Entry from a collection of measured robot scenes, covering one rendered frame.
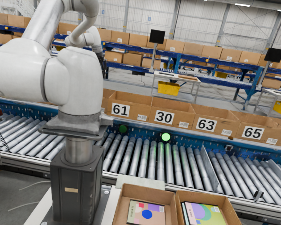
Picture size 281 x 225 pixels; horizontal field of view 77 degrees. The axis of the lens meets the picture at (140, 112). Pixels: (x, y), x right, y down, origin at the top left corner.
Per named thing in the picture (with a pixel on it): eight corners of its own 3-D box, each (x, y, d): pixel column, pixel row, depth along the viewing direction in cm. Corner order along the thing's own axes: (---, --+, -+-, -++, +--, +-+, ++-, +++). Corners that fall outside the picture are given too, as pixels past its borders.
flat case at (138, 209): (165, 231, 83) (166, 229, 82) (126, 224, 83) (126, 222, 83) (164, 206, 95) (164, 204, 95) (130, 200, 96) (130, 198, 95)
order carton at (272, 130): (234, 138, 157) (241, 121, 151) (223, 124, 184) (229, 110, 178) (278, 147, 155) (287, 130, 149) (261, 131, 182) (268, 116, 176)
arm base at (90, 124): (108, 136, 61) (109, 122, 59) (44, 128, 60) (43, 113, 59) (116, 118, 78) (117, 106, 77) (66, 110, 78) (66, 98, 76)
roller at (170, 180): (166, 189, 114) (167, 183, 112) (164, 146, 162) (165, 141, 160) (173, 191, 114) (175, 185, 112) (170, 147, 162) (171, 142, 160)
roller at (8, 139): (-6, 151, 118) (-8, 156, 120) (42, 120, 166) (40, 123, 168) (-13, 147, 118) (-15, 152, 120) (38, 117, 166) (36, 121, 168)
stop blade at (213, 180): (213, 193, 115) (218, 182, 111) (199, 152, 157) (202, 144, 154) (215, 193, 115) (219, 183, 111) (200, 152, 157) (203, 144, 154)
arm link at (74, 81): (101, 117, 62) (105, 52, 55) (44, 114, 58) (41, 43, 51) (102, 103, 77) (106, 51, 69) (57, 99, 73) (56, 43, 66)
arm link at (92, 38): (101, 44, 161) (87, 47, 158) (97, 25, 154) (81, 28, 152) (102, 44, 151) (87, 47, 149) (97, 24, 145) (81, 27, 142)
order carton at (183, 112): (147, 123, 161) (150, 106, 154) (150, 111, 188) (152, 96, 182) (191, 131, 159) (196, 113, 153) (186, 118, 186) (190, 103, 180)
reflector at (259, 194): (249, 204, 110) (256, 191, 105) (249, 202, 110) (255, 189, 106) (257, 206, 109) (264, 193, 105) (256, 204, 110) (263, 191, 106)
